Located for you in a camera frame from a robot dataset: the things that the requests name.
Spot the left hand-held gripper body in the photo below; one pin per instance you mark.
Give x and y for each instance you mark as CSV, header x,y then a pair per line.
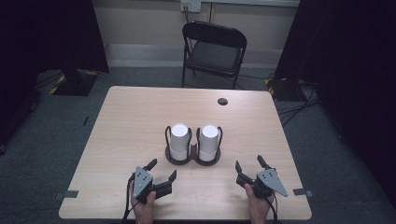
x,y
142,182

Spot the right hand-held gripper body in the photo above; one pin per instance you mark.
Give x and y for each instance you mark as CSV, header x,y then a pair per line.
x,y
270,182

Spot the dark double cup holder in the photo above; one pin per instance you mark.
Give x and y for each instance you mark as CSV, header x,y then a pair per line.
x,y
194,157

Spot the person's right hand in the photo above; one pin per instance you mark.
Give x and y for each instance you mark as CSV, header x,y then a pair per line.
x,y
260,208

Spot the person's left hand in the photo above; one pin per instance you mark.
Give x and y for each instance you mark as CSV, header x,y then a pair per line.
x,y
144,211

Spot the grey tape strip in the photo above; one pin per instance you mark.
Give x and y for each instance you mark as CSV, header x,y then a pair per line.
x,y
67,194
302,192

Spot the black round table grommet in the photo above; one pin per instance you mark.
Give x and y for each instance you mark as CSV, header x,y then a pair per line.
x,y
222,101

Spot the black stand base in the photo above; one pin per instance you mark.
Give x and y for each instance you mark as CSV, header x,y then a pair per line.
x,y
74,84
285,90

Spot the small black floor object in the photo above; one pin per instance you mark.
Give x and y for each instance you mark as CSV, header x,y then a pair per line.
x,y
85,121

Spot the black folding chair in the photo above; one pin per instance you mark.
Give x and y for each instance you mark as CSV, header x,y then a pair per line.
x,y
213,56

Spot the dark curtain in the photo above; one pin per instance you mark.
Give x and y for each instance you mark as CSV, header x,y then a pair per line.
x,y
351,62
46,34

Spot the white wall socket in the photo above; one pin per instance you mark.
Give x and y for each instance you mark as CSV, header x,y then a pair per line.
x,y
190,5

